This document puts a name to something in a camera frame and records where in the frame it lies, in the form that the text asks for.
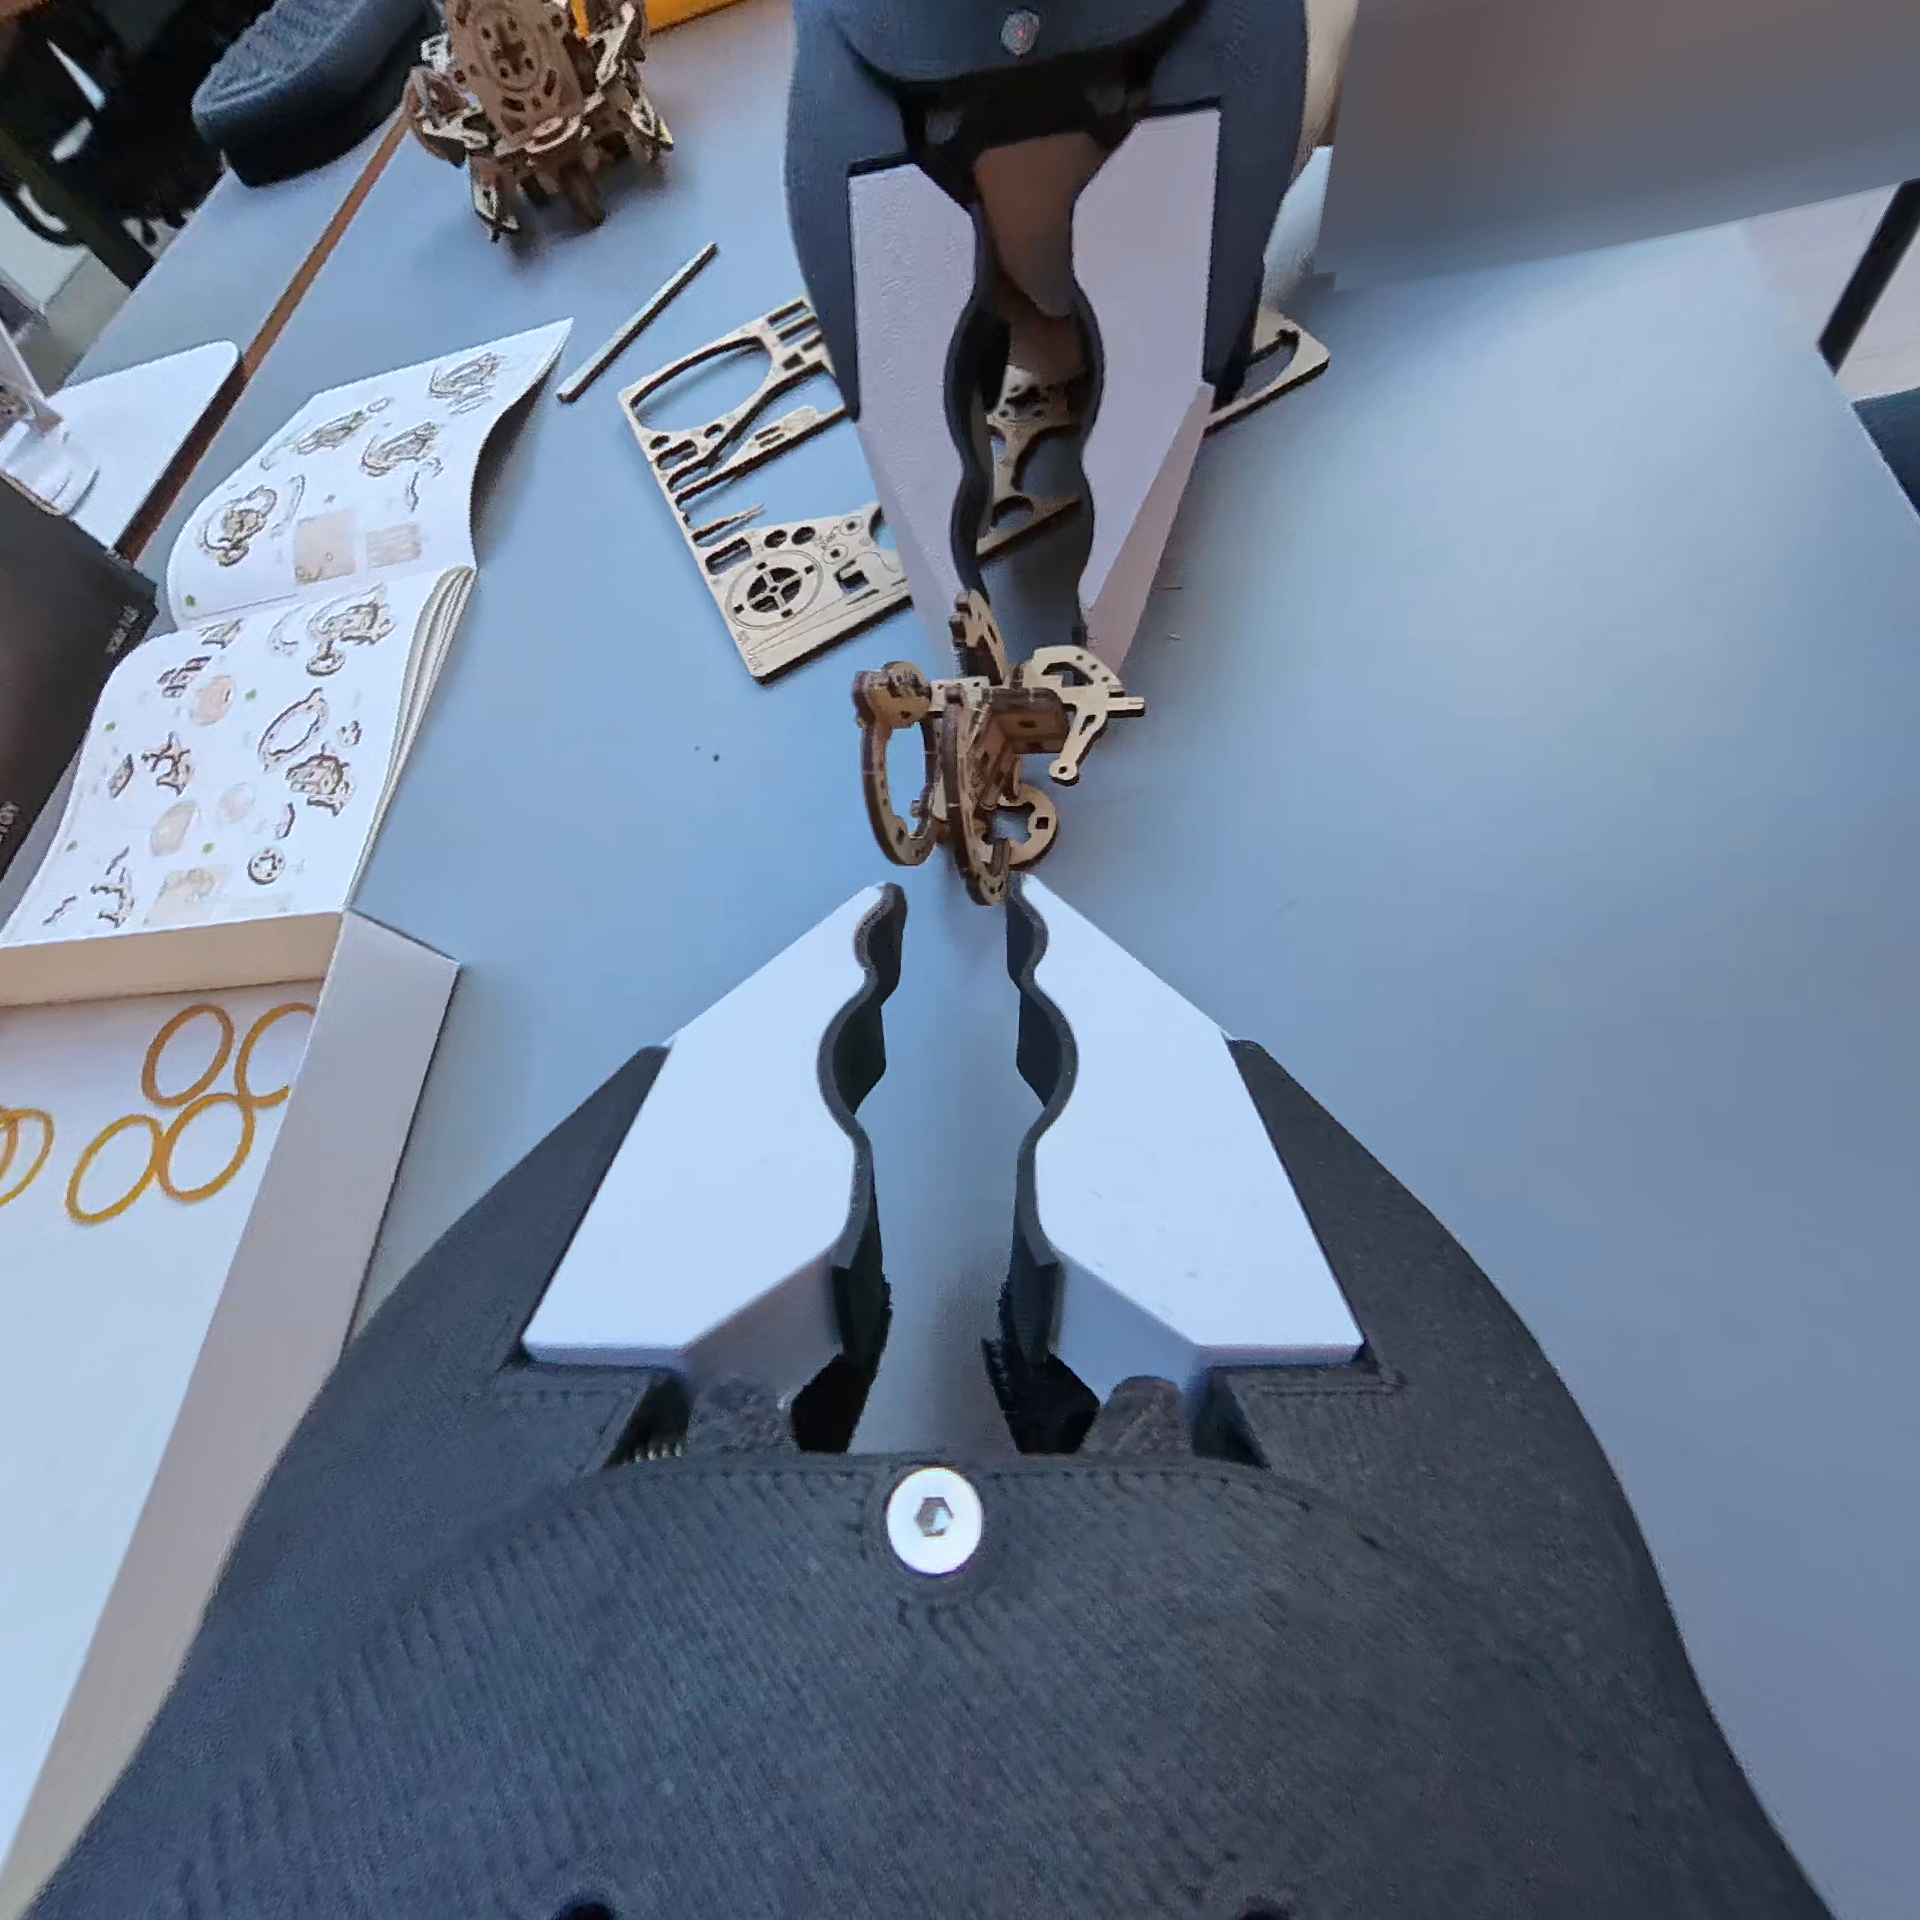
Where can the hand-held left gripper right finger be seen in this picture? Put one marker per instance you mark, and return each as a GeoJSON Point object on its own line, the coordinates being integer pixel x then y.
{"type": "Point", "coordinates": [1184, 1201]}

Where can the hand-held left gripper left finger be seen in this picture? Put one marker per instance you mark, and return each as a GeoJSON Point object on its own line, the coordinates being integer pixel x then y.
{"type": "Point", "coordinates": [706, 1201]}

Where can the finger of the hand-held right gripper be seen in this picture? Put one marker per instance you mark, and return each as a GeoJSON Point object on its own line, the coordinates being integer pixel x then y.
{"type": "Point", "coordinates": [908, 330]}
{"type": "Point", "coordinates": [1156, 301]}

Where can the small wooden model part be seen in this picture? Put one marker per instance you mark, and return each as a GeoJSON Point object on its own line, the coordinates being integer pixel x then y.
{"type": "Point", "coordinates": [979, 629]}

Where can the wooden model subassembly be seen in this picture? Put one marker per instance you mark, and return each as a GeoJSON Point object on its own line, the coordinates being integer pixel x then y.
{"type": "Point", "coordinates": [990, 734]}

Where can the laser-cut plywood parts sheet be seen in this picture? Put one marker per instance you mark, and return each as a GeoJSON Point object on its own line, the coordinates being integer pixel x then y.
{"type": "Point", "coordinates": [781, 656]}

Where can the assembled wooden model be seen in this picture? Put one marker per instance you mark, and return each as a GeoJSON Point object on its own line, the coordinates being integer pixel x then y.
{"type": "Point", "coordinates": [524, 90]}

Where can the person's right hand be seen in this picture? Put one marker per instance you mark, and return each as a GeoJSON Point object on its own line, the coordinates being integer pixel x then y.
{"type": "Point", "coordinates": [1037, 211]}

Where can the yellow box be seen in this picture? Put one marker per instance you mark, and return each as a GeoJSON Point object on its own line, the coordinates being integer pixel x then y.
{"type": "Point", "coordinates": [706, 11]}

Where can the thin wooden stick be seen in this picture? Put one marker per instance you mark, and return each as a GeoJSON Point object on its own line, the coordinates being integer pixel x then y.
{"type": "Point", "coordinates": [638, 322]}

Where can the group of yellow rubber bands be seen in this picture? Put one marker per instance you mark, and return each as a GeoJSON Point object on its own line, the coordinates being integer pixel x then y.
{"type": "Point", "coordinates": [197, 1105]}

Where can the open instruction booklet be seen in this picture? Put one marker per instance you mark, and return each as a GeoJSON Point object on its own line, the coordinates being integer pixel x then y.
{"type": "Point", "coordinates": [301, 721]}

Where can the white cardboard box tray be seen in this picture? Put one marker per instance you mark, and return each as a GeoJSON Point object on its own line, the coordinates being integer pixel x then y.
{"type": "Point", "coordinates": [91, 1350]}

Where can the black metal leg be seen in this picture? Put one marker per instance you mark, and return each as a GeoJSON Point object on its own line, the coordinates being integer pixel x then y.
{"type": "Point", "coordinates": [1868, 277]}

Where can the dark blue seat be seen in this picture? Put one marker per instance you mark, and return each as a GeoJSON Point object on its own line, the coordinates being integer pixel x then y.
{"type": "Point", "coordinates": [1893, 450]}

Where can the black chair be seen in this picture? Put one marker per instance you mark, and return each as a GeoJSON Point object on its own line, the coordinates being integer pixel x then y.
{"type": "Point", "coordinates": [91, 119]}

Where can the black product box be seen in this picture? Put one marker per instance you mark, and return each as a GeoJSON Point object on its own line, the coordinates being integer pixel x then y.
{"type": "Point", "coordinates": [61, 646]}

